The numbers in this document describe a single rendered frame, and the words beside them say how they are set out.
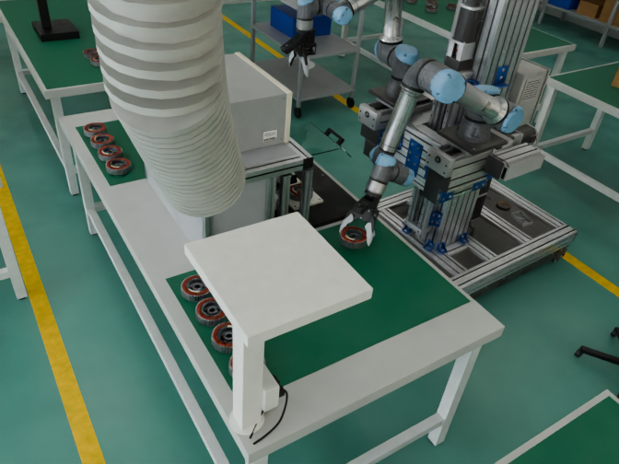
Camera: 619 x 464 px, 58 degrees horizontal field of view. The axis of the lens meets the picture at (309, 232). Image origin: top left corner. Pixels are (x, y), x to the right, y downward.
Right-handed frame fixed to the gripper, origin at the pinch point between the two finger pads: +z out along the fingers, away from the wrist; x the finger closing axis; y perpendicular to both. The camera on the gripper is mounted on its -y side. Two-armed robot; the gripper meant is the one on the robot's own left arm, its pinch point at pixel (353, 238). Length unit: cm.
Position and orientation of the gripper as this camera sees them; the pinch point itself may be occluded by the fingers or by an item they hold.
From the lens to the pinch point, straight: 221.6
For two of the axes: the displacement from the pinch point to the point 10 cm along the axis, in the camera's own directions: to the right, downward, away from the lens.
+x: -8.2, -4.0, 4.1
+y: 4.5, -0.1, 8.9
